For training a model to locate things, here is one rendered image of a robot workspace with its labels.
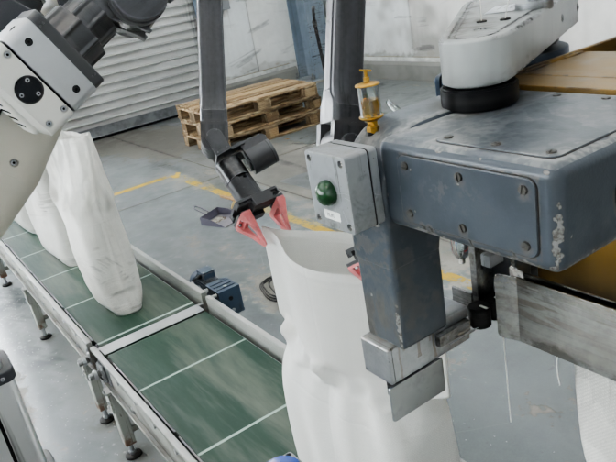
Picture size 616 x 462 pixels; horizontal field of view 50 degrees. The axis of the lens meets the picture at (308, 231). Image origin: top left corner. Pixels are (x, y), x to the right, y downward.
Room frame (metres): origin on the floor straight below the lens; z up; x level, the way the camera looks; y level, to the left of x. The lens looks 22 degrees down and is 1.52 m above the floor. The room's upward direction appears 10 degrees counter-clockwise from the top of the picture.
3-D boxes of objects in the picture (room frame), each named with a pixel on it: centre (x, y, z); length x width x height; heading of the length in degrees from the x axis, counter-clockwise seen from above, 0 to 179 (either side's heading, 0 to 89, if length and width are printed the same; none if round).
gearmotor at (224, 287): (2.51, 0.44, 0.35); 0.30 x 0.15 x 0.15; 31
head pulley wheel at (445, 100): (0.78, -0.23, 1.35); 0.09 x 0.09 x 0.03
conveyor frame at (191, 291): (3.16, 1.20, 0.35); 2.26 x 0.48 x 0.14; 31
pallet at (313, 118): (6.80, 0.37, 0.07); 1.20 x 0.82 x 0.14; 119
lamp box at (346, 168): (0.72, -0.05, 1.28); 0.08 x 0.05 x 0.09; 31
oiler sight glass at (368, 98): (0.76, -0.10, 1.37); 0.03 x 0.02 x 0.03; 31
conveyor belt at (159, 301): (3.18, 1.22, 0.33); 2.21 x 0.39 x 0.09; 31
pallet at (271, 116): (6.81, 0.35, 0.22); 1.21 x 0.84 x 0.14; 121
